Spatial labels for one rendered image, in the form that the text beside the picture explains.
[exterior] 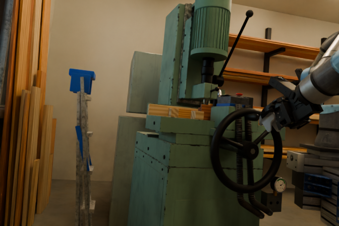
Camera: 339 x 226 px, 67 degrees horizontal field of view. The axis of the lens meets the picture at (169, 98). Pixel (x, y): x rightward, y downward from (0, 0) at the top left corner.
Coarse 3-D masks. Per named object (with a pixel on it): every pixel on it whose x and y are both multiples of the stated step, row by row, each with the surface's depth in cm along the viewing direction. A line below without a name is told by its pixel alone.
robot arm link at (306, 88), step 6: (306, 78) 63; (300, 84) 64; (306, 84) 62; (312, 84) 61; (300, 90) 64; (306, 90) 62; (312, 90) 61; (318, 90) 67; (306, 96) 63; (312, 96) 62; (318, 96) 61; (324, 96) 60; (330, 96) 60; (312, 102) 63; (318, 102) 62
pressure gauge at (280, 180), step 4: (276, 176) 109; (272, 180) 107; (276, 180) 105; (280, 180) 106; (284, 180) 107; (272, 184) 106; (276, 184) 105; (280, 184) 106; (284, 184) 107; (272, 188) 106; (276, 188) 105; (280, 188) 106; (284, 188) 107; (276, 192) 108; (280, 192) 106
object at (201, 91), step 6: (198, 84) 122; (204, 84) 116; (210, 84) 117; (216, 84) 118; (192, 90) 127; (198, 90) 121; (204, 90) 116; (192, 96) 127; (198, 96) 120; (204, 96) 115; (210, 96) 116; (216, 96) 117
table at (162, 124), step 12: (156, 120) 100; (168, 120) 97; (180, 120) 98; (192, 120) 100; (204, 120) 102; (168, 132) 97; (180, 132) 98; (192, 132) 100; (204, 132) 102; (228, 132) 95; (252, 132) 98
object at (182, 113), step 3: (168, 108) 115; (168, 111) 115; (180, 111) 115; (183, 111) 116; (186, 111) 116; (189, 111) 117; (168, 114) 114; (180, 114) 115; (183, 114) 116; (186, 114) 116; (189, 114) 117; (180, 117) 115; (183, 117) 116; (186, 117) 116; (189, 117) 117; (258, 120) 130
